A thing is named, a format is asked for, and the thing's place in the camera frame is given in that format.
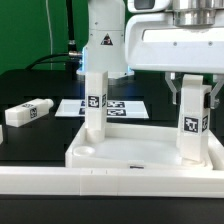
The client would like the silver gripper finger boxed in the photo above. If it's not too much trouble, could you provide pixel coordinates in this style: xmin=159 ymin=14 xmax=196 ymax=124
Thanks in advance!
xmin=165 ymin=72 xmax=182 ymax=105
xmin=204 ymin=74 xmax=224 ymax=109

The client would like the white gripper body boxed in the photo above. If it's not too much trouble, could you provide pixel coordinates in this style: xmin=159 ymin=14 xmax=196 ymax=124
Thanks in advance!
xmin=125 ymin=11 xmax=224 ymax=74

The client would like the white desk top tray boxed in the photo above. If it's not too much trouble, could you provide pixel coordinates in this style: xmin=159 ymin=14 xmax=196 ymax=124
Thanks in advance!
xmin=65 ymin=123 xmax=224 ymax=171

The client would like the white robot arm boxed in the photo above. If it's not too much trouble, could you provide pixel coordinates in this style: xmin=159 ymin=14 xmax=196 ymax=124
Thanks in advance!
xmin=78 ymin=0 xmax=224 ymax=109

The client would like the white marker sheet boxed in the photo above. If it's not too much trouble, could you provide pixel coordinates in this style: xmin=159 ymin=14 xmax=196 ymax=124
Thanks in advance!
xmin=55 ymin=99 xmax=149 ymax=119

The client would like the white L-shaped fence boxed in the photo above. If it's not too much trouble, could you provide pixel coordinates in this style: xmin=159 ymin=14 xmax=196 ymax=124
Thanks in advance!
xmin=0 ymin=133 xmax=224 ymax=199

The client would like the black cable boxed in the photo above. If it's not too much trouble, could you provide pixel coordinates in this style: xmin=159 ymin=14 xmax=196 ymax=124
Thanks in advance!
xmin=25 ymin=0 xmax=83 ymax=71

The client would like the white cable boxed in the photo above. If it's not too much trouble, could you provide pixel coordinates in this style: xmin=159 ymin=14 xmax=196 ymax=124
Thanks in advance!
xmin=45 ymin=0 xmax=54 ymax=71

